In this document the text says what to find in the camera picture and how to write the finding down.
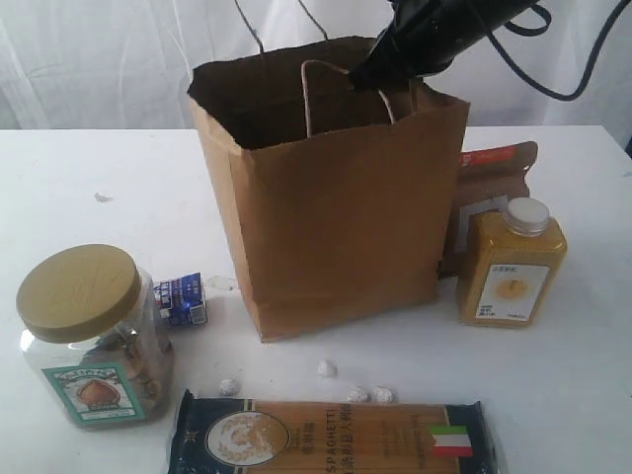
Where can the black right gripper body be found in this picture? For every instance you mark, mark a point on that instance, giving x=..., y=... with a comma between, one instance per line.
x=436, y=31

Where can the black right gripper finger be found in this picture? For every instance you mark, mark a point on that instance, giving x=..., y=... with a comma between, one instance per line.
x=382, y=67
x=418, y=70

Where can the brown paper bag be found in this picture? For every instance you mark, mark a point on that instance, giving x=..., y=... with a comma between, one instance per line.
x=335, y=203

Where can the yellow millet bottle white cap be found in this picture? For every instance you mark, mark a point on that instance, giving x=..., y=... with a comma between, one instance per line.
x=512, y=257

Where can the brown stand-up pouch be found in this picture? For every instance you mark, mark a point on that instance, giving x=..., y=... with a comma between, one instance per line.
x=487, y=179

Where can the small blue milk carton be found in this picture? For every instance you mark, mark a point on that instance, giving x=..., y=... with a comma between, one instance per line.
x=181, y=301

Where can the clear jar with gold lid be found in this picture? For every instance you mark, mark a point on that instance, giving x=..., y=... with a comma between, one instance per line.
x=94, y=335

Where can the spaghetti package dark blue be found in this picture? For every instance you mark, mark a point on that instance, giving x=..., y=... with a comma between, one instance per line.
x=230, y=435

